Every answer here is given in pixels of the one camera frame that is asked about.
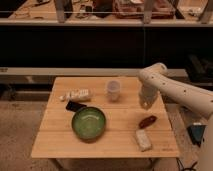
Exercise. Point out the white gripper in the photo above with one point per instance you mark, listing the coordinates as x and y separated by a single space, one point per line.
147 96

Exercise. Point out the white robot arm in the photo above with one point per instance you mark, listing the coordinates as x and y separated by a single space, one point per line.
198 100

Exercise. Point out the wooden table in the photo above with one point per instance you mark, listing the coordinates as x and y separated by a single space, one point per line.
56 138

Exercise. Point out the green bowl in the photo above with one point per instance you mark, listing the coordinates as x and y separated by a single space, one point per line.
88 123

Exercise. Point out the white sponge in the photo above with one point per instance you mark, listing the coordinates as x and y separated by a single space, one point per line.
143 140

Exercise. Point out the clear plastic cup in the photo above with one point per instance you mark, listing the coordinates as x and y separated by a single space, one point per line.
113 90

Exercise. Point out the red brown sausage toy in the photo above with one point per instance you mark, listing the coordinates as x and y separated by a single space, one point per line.
147 121

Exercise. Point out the blue black device on floor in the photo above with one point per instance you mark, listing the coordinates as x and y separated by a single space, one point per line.
196 133

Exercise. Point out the black rectangular block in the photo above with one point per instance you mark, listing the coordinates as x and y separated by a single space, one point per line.
74 106

